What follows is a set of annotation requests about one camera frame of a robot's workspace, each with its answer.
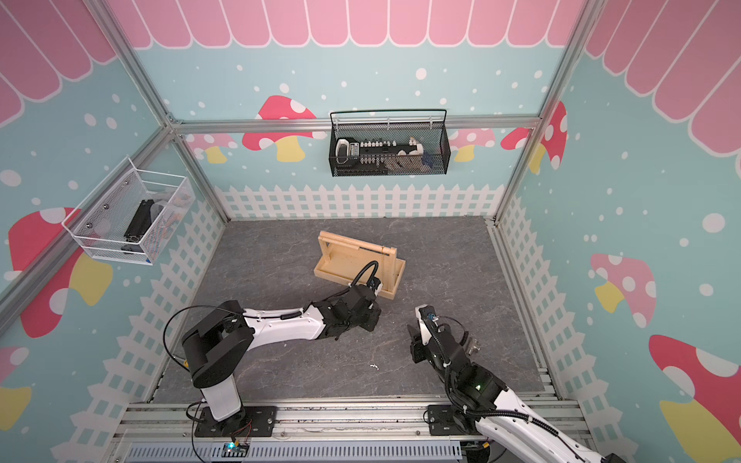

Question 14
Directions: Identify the wooden jewelry display stand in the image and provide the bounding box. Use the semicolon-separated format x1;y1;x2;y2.
314;231;406;300

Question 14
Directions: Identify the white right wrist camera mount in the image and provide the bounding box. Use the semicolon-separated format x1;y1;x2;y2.
415;305;438;345

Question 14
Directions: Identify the black wire mesh basket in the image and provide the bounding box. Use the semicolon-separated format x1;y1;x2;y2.
328;109;451;177

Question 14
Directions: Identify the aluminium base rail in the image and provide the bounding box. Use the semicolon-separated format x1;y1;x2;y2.
106;398;586;463

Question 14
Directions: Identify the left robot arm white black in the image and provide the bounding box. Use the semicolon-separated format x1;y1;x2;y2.
162;260;382;424

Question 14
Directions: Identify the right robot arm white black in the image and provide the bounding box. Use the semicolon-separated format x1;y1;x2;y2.
408;306;623;462

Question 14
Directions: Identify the white wire basket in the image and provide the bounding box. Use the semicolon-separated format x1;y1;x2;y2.
62;158;196;265

